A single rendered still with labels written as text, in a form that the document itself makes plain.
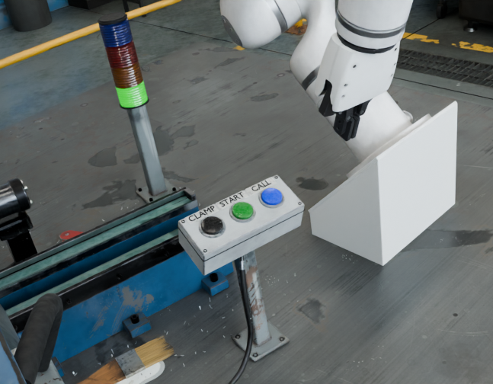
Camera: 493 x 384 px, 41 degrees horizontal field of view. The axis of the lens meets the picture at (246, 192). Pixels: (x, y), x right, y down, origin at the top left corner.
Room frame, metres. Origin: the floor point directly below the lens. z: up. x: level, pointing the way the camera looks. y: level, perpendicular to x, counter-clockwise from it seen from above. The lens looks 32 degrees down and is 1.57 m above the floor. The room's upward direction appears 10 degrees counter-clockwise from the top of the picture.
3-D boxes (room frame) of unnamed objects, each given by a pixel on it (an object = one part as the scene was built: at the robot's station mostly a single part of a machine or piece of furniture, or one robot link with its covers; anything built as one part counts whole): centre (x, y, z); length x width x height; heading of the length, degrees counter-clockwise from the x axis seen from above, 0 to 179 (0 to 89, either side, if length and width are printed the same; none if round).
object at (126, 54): (1.31, 0.20, 1.14); 0.06 x 0.06 x 0.04
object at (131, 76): (1.31, 0.20, 1.10); 0.06 x 0.06 x 0.04
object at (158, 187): (1.31, 0.20, 1.01); 0.08 x 0.08 x 0.42; 28
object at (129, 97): (1.31, 0.20, 1.05); 0.06 x 0.06 x 0.04
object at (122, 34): (1.31, 0.20, 1.19); 0.06 x 0.06 x 0.04
